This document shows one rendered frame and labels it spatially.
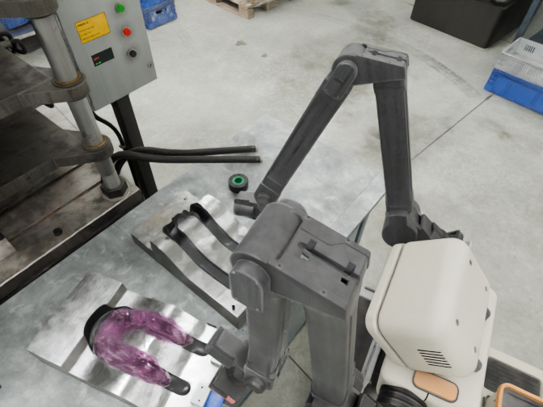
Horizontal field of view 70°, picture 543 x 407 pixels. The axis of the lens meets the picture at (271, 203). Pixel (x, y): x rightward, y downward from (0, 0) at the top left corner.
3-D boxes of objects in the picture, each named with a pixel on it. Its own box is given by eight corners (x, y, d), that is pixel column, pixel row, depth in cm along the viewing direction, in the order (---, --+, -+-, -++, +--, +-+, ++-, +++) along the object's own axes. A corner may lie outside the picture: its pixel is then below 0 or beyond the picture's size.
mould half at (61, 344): (240, 345, 114) (238, 330, 106) (197, 439, 98) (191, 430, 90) (101, 287, 125) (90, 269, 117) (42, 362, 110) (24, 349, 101)
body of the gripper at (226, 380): (210, 384, 81) (221, 383, 75) (235, 341, 87) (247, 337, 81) (235, 401, 82) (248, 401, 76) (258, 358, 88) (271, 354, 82)
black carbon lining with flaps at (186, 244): (265, 263, 124) (265, 246, 117) (231, 299, 116) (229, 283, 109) (191, 210, 138) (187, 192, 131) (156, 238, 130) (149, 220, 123)
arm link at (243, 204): (268, 196, 94) (280, 177, 100) (226, 188, 97) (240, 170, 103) (271, 232, 101) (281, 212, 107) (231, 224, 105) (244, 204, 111)
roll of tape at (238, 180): (229, 179, 158) (229, 173, 155) (248, 178, 158) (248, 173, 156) (228, 194, 153) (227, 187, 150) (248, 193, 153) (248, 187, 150)
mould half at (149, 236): (290, 272, 130) (292, 250, 120) (238, 329, 117) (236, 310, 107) (188, 200, 150) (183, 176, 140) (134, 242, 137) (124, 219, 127)
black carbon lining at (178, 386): (213, 346, 109) (211, 337, 104) (186, 400, 100) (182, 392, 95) (113, 303, 117) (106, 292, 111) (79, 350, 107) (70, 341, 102)
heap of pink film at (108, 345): (197, 333, 110) (194, 321, 104) (164, 395, 99) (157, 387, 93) (121, 300, 116) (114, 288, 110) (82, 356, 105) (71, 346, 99)
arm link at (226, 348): (266, 394, 66) (288, 350, 71) (213, 354, 65) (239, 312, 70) (242, 395, 76) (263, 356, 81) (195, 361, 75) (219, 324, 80)
